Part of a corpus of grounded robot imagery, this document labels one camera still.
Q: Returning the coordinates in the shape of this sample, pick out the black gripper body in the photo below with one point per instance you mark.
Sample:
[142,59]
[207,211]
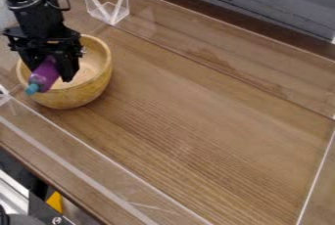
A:
[40,33]

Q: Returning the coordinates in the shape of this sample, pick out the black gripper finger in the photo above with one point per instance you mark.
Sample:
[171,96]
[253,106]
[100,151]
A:
[68,65]
[32,59]

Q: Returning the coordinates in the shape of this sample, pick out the purple toy eggplant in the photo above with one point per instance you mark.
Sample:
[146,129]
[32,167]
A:
[43,77]

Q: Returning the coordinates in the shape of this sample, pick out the brown wooden bowl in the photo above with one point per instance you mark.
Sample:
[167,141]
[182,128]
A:
[68,95]

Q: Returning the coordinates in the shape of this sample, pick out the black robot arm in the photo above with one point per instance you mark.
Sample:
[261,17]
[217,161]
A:
[40,36]

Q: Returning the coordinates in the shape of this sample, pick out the yellow black device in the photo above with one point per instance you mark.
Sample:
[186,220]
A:
[52,210]

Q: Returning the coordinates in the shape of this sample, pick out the clear acrylic corner bracket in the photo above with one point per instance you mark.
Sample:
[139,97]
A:
[108,12]

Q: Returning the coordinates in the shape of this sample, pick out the clear acrylic tray wall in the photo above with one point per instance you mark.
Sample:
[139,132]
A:
[88,177]

